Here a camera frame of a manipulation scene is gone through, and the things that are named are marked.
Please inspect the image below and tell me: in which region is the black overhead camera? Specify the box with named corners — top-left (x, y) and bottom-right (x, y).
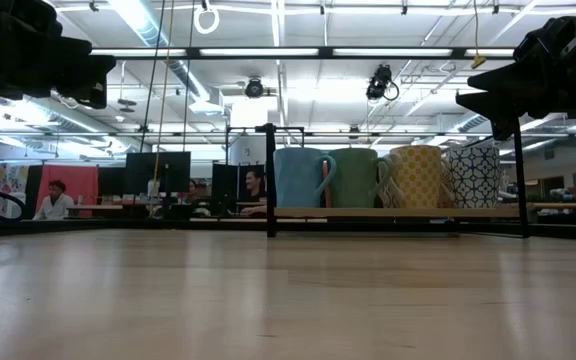
top-left (365, 63), bottom-right (401, 102)

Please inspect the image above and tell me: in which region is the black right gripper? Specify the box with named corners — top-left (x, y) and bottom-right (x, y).
top-left (455, 54), bottom-right (576, 141)

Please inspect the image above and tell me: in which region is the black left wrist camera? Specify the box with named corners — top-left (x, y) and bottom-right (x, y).
top-left (7, 0), bottom-right (65, 40)

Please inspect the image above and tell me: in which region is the black looped cable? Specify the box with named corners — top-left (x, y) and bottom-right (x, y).
top-left (0, 191), bottom-right (26, 222)

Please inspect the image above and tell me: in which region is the white hanging ring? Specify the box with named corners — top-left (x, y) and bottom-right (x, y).
top-left (192, 3), bottom-right (221, 36)

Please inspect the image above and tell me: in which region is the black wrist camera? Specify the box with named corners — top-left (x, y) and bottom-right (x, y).
top-left (513, 15), bottom-right (576, 64)
top-left (7, 0), bottom-right (65, 40)

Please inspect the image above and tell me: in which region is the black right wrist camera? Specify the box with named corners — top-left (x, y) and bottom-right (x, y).
top-left (513, 15), bottom-right (576, 64)

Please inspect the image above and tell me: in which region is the white round column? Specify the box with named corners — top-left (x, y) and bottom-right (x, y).
top-left (229, 134), bottom-right (269, 166)

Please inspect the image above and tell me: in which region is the black room divider panel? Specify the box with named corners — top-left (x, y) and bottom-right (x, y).
top-left (211, 162), bottom-right (268, 201)

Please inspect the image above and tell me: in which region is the yellow dotted mug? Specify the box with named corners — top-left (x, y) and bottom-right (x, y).
top-left (381, 144), bottom-right (445, 210)

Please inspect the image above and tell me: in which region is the black monitor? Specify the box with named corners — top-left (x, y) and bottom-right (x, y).
top-left (125, 150), bottom-right (192, 197)

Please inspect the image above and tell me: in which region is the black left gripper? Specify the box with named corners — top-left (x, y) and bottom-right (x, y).
top-left (0, 37), bottom-right (117, 110)

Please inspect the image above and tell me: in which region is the black hanging cable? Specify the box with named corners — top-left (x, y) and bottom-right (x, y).
top-left (139, 0), bottom-right (167, 152)

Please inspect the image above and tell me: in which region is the wooden top workbench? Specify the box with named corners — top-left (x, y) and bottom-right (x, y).
top-left (440, 201), bottom-right (576, 226)

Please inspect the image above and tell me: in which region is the light blue faceted mug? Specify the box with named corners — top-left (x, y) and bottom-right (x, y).
top-left (273, 146), bottom-right (338, 209)

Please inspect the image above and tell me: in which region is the blue white patterned mug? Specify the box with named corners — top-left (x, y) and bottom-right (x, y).
top-left (446, 143), bottom-right (502, 210)

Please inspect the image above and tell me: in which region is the green faceted mug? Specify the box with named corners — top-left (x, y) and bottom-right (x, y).
top-left (326, 147), bottom-right (393, 209)

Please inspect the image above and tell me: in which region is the round black ceiling camera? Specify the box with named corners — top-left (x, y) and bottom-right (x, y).
top-left (243, 76), bottom-right (266, 99)

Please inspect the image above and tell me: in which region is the red partition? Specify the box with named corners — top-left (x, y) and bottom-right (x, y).
top-left (34, 164), bottom-right (100, 219)

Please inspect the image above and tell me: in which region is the black table edge rail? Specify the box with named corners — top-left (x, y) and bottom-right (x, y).
top-left (0, 218), bottom-right (576, 242)

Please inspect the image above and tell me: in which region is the black overhead frame beam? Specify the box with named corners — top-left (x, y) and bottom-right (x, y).
top-left (90, 45), bottom-right (519, 61)

